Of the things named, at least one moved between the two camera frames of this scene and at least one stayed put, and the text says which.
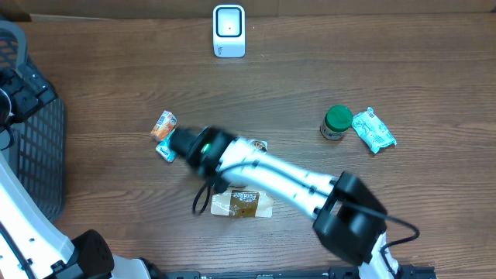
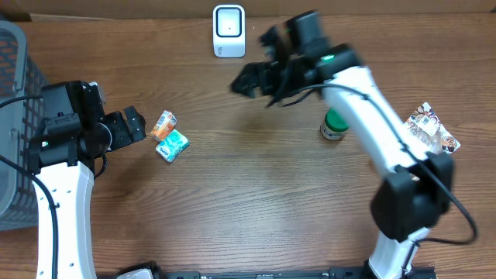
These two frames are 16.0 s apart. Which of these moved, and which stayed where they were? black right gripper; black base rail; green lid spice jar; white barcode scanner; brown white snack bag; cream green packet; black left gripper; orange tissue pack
Moved: brown white snack bag; black left gripper; black right gripper
Stayed: orange tissue pack; white barcode scanner; black base rail; cream green packet; green lid spice jar
